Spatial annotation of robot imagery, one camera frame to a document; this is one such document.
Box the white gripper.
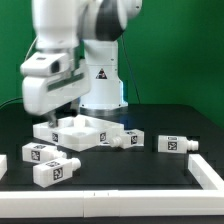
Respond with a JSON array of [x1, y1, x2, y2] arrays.
[[22, 59, 90, 128]]

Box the white square table top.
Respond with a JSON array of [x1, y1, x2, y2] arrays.
[[33, 115, 124, 152]]

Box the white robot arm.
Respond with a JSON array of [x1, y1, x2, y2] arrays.
[[20, 0, 142, 127]]

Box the white block left edge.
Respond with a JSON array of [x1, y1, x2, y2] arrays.
[[0, 155, 7, 180]]

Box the white L-shaped fence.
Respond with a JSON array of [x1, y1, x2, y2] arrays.
[[0, 154, 224, 218]]

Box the black cable on table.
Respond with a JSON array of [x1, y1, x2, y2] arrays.
[[0, 97, 24, 110]]

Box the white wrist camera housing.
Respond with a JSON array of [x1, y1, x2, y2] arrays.
[[20, 52, 70, 77]]

